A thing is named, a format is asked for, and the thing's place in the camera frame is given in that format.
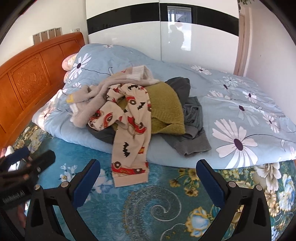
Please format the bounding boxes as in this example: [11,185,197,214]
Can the light blue floral quilt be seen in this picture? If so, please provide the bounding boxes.
[32,44,295,169]

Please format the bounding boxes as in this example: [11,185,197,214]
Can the teal floral bed blanket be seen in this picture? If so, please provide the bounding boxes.
[12,123,295,240]

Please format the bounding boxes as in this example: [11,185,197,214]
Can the pink door frame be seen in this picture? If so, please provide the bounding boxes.
[234,6,250,76]

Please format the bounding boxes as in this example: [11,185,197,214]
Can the dark grey garment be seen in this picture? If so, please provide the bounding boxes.
[87,77,212,157]

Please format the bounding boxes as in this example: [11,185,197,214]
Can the beige fluffy printed sweater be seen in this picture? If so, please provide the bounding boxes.
[66,65,159,128]

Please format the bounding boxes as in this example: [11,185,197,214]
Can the cream car print pajamas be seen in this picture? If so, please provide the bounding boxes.
[88,83,152,187]

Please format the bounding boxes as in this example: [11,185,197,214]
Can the olive green knit sweater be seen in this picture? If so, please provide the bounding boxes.
[112,81,186,136]

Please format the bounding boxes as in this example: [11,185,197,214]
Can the pink floral pillow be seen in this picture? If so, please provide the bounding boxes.
[62,53,78,71]

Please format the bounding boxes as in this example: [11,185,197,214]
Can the orange wooden headboard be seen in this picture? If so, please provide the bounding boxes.
[1,32,85,147]

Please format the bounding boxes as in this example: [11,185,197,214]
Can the white and black wardrobe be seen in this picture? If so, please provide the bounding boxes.
[86,1,239,73]

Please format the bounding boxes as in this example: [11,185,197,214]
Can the wall switch panels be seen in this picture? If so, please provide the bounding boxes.
[33,27,62,45]

